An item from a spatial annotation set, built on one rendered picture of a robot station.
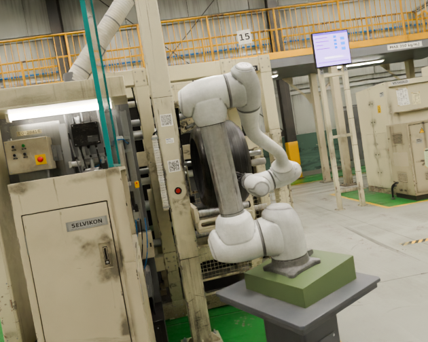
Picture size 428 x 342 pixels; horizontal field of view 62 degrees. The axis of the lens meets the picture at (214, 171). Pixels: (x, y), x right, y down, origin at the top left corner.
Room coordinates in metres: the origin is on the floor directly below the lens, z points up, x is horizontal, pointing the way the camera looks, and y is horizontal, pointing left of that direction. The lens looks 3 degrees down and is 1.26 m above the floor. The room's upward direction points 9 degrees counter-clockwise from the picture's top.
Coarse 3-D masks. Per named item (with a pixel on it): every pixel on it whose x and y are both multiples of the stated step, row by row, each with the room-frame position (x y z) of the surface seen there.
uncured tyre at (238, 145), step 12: (228, 120) 2.31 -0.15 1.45; (192, 132) 2.31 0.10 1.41; (228, 132) 2.17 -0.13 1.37; (240, 132) 2.20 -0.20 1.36; (192, 144) 2.46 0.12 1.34; (240, 144) 2.13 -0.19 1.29; (192, 156) 2.52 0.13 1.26; (204, 156) 2.10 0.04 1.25; (240, 156) 2.11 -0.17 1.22; (192, 168) 2.54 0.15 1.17; (204, 168) 2.10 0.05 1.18; (240, 168) 2.10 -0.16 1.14; (204, 180) 2.14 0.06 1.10; (204, 192) 2.19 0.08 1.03; (240, 192) 2.17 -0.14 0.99; (204, 204) 2.30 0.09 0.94; (216, 204) 2.20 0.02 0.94
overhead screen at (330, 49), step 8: (328, 32) 5.71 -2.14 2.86; (336, 32) 5.72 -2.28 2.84; (344, 32) 5.73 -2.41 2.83; (312, 40) 5.69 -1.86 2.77; (320, 40) 5.69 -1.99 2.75; (328, 40) 5.70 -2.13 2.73; (336, 40) 5.72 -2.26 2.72; (344, 40) 5.73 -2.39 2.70; (320, 48) 5.69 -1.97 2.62; (328, 48) 5.70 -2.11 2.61; (336, 48) 5.72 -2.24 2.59; (344, 48) 5.73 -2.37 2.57; (320, 56) 5.69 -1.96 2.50; (328, 56) 5.70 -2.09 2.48; (336, 56) 5.71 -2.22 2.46; (344, 56) 5.73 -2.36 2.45; (320, 64) 5.69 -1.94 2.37; (328, 64) 5.70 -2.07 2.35; (336, 64) 5.71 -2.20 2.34; (344, 64) 5.77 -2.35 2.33
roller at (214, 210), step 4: (244, 204) 2.23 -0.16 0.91; (248, 204) 2.24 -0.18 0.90; (208, 208) 2.20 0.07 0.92; (212, 208) 2.20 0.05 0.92; (216, 208) 2.20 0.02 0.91; (200, 212) 2.18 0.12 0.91; (204, 212) 2.18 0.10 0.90; (208, 212) 2.18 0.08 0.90; (212, 212) 2.19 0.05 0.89; (216, 212) 2.20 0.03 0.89; (200, 216) 2.18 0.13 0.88
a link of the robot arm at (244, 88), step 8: (240, 64) 1.34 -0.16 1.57; (248, 64) 1.34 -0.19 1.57; (232, 72) 1.33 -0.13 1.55; (240, 72) 1.32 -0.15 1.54; (248, 72) 1.32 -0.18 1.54; (232, 80) 1.33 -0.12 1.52; (240, 80) 1.32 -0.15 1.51; (248, 80) 1.32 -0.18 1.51; (256, 80) 1.35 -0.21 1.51; (232, 88) 1.33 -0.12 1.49; (240, 88) 1.33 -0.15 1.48; (248, 88) 1.34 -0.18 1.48; (256, 88) 1.36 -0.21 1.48; (232, 96) 1.34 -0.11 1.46; (240, 96) 1.35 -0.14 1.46; (248, 96) 1.36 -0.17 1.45; (256, 96) 1.38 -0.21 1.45; (232, 104) 1.37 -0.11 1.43; (240, 104) 1.38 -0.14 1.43; (248, 104) 1.39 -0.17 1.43; (256, 104) 1.40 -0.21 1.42
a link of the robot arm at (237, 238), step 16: (208, 80) 1.34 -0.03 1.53; (224, 80) 1.34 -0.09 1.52; (192, 96) 1.32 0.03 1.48; (208, 96) 1.32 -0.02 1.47; (224, 96) 1.33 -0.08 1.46; (192, 112) 1.35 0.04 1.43; (208, 112) 1.33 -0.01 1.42; (224, 112) 1.36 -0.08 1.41; (208, 128) 1.36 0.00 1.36; (224, 128) 1.38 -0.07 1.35; (208, 144) 1.38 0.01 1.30; (224, 144) 1.37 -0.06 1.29; (208, 160) 1.41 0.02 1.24; (224, 160) 1.38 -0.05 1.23; (224, 176) 1.38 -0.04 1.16; (224, 192) 1.39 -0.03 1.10; (224, 208) 1.41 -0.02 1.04; (240, 208) 1.42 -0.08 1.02; (224, 224) 1.39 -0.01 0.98; (240, 224) 1.38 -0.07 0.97; (256, 224) 1.44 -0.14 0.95; (208, 240) 1.45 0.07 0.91; (224, 240) 1.39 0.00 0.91; (240, 240) 1.38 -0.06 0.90; (256, 240) 1.39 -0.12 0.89; (224, 256) 1.40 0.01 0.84; (240, 256) 1.40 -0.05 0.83; (256, 256) 1.42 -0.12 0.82
